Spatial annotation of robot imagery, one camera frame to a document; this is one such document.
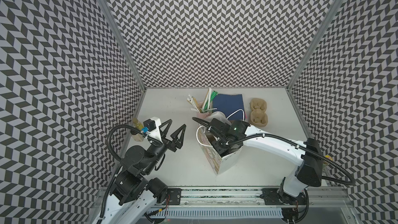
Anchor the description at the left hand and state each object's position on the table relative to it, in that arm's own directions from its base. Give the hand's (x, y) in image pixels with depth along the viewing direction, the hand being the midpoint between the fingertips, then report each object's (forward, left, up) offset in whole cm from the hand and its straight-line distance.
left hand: (179, 124), depth 61 cm
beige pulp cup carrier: (+23, -44, -30) cm, 58 cm away
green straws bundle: (+30, -15, -15) cm, 36 cm away
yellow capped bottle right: (-2, -79, -33) cm, 85 cm away
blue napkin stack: (+31, -28, -29) cm, 51 cm away
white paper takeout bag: (-10, -17, -17) cm, 26 cm away
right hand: (-1, -18, -21) cm, 27 cm away
